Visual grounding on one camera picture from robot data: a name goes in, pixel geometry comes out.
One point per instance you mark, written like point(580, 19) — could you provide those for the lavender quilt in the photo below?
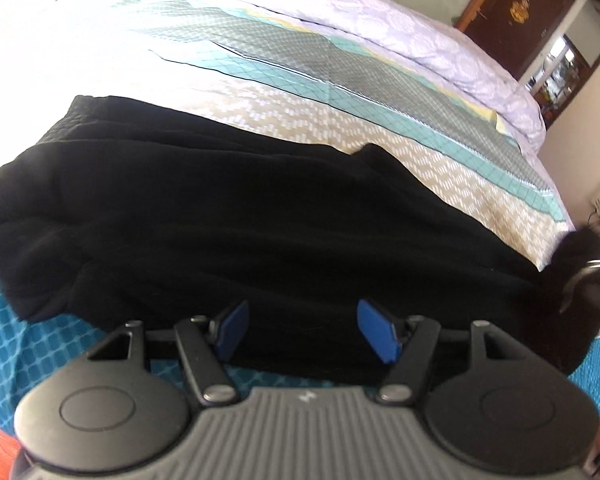
point(380, 25)

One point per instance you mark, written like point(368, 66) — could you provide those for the glass display cabinet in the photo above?
point(560, 77)

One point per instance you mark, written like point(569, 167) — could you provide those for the brown wooden door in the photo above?
point(520, 15)

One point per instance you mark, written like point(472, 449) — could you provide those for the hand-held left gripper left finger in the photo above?
point(232, 327)

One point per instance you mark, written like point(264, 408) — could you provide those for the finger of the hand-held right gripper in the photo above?
point(595, 280)

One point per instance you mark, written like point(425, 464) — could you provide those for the black pants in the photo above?
point(230, 220)

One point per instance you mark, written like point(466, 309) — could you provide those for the patterned bed sheet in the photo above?
point(330, 110)

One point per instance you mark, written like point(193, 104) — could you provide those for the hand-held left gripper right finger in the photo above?
point(377, 330)

